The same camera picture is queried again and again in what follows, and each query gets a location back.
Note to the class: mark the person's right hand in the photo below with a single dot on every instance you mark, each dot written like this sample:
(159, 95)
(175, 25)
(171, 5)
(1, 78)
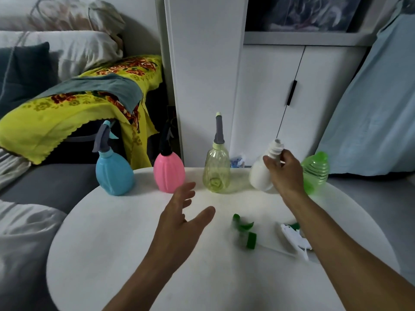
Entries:
(288, 178)

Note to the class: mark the person's left hand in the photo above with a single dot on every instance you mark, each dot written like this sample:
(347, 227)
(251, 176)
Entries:
(175, 233)

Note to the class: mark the white plastic bottle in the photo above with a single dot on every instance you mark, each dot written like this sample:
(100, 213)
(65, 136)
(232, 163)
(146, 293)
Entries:
(259, 176)

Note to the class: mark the bright green clear bottle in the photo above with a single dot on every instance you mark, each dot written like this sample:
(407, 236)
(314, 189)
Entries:
(317, 171)

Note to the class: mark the pink plastic bottle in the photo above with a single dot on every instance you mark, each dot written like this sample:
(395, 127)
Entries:
(168, 174)

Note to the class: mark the white green sprayer head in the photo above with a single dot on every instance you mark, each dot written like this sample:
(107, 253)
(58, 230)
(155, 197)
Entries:
(296, 239)

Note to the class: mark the yellow-green clear bottle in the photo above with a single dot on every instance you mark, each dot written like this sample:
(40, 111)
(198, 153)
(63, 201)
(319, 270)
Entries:
(216, 171)

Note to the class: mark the clear green sprayer head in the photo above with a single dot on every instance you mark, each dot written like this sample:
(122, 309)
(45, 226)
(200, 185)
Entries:
(251, 240)

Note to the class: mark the grey light-green sprayer head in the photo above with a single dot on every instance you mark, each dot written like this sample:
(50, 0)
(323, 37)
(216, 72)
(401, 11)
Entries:
(219, 132)

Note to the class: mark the blue plastic bottle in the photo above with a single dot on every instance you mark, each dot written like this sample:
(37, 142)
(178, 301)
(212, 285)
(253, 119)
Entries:
(115, 174)

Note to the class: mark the black sprayer head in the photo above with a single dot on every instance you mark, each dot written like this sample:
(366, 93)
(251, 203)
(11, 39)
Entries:
(166, 144)

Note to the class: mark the grey blue sprayer head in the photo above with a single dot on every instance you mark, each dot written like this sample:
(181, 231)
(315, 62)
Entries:
(102, 139)

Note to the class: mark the person's right forearm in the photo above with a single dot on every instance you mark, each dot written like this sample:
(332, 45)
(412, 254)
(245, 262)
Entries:
(350, 262)

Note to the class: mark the small blue-white packet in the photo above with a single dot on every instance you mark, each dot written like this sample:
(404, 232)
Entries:
(237, 162)

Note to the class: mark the light blue cloth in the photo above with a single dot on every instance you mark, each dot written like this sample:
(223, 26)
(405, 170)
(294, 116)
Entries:
(373, 119)

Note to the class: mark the black speaker box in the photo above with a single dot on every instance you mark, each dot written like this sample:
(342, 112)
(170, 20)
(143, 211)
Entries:
(172, 113)

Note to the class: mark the black bedside cabinet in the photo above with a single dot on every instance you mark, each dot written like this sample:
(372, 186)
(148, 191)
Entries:
(81, 148)

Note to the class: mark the grey mattress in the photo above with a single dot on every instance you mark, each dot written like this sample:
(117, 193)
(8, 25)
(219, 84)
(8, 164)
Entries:
(52, 184)

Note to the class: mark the white wardrobe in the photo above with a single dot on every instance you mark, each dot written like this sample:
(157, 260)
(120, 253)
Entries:
(201, 77)

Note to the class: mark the grey patterned bedsheet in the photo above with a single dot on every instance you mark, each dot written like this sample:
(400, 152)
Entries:
(22, 249)

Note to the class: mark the grey-blue towel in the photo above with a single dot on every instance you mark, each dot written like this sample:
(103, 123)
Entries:
(110, 89)

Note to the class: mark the plastic-wrapped patterned quilt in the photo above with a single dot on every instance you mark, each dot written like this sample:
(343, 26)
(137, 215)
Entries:
(304, 12)

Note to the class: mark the yellow floral blanket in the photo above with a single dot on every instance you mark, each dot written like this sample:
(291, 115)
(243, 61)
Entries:
(42, 126)

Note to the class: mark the white pillow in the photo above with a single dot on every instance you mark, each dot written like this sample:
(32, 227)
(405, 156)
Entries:
(84, 51)

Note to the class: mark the dark blue cushion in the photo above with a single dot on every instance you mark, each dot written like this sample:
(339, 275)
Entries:
(29, 74)

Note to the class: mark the faded floral pillow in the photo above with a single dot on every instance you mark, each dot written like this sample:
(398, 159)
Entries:
(74, 14)

